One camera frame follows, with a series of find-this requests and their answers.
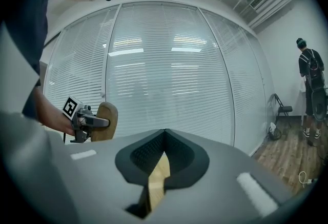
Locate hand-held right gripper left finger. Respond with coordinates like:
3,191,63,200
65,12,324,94
50,128,165,224

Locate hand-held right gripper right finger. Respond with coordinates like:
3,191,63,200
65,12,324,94
150,128,293,224

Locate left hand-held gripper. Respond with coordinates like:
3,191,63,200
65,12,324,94
62,95,111,144

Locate brown lumpy object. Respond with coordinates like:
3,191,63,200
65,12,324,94
91,101,119,142

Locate person's left forearm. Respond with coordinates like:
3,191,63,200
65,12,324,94
32,86,75,137

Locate round wooden side table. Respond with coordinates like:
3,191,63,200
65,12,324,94
148,152,171,215

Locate bag on floor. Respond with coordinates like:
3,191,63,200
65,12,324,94
267,122,283,141

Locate black folding chair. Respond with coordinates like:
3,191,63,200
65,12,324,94
271,93,294,127

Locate person's dark shirt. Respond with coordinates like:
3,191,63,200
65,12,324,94
0,0,65,121

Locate white ceiling pipes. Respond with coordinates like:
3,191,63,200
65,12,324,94
227,0,307,29

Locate white power strip with cables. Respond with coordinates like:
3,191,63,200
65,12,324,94
298,171,310,189

